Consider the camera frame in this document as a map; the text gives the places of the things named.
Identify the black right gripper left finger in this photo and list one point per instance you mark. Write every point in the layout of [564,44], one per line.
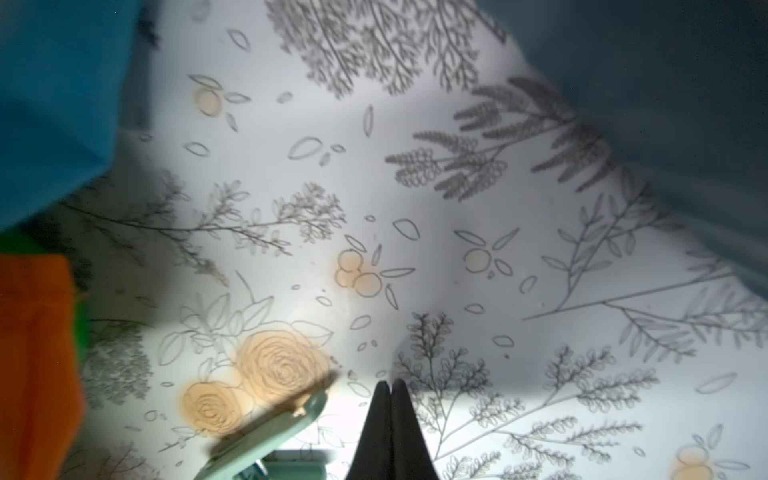
[373,455]

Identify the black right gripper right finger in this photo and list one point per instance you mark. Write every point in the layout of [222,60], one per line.
[411,459]

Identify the mint green clothespin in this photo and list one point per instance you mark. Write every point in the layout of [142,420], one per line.
[246,458]

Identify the orange t-shirt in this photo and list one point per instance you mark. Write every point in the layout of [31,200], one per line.
[42,404]

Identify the blue t-shirt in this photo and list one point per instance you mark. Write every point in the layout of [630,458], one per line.
[63,65]

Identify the floral table cloth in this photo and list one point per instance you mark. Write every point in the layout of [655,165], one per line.
[383,188]

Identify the teal clothespin tray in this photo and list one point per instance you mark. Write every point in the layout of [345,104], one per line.
[679,89]

